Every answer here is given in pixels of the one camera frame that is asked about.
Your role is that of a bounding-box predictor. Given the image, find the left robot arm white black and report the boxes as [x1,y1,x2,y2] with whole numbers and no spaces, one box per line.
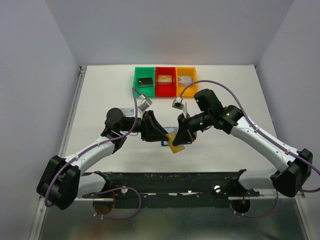
[36,107,169,210]

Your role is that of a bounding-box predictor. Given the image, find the gold credit card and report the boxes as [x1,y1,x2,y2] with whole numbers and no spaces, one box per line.
[166,131,186,154]

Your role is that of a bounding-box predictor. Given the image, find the black leather card holder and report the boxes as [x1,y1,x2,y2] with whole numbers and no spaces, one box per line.
[161,126,179,147]

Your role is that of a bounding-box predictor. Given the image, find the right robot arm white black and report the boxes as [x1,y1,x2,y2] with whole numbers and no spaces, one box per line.
[172,88,313,198]

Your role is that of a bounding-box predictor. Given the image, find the red plastic bin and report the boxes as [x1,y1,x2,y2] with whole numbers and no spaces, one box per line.
[155,66,177,98]

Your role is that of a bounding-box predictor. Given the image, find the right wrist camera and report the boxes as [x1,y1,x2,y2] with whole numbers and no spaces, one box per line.
[172,96,188,118]

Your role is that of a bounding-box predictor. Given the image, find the aluminium rail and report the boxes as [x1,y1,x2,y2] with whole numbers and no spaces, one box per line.
[82,187,305,201]
[58,65,88,157]

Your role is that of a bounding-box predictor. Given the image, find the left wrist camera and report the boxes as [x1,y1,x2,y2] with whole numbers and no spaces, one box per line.
[137,94,152,112]

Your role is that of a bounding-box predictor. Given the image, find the green plastic bin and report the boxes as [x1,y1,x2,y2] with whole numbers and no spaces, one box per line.
[133,66,156,98]

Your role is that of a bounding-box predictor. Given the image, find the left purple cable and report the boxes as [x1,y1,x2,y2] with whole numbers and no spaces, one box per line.
[44,86,142,221]

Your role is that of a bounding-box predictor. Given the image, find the gold card in red bin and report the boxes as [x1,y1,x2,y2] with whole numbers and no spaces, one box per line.
[157,75,173,85]

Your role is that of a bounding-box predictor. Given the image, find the aluminium rail left side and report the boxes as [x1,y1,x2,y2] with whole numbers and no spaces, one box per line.
[58,65,88,157]

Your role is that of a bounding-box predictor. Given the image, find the aluminium rail front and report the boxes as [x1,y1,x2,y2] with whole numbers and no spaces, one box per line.
[82,187,305,201]

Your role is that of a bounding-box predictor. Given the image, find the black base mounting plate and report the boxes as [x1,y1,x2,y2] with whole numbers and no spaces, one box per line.
[51,171,292,210]

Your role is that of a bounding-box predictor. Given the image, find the silver credit card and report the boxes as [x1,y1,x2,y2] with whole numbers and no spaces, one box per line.
[120,107,135,117]

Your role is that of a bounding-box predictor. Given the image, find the black card in green bin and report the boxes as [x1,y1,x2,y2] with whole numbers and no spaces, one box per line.
[137,77,153,88]

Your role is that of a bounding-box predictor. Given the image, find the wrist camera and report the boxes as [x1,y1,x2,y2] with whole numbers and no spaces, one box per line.
[137,94,152,112]
[172,96,188,118]

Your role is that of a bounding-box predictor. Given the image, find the silver cards in yellow bin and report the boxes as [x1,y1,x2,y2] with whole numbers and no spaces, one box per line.
[177,75,193,87]

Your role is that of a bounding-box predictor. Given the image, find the yellow plastic bin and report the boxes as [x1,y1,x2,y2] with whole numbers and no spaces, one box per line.
[175,66,198,98]

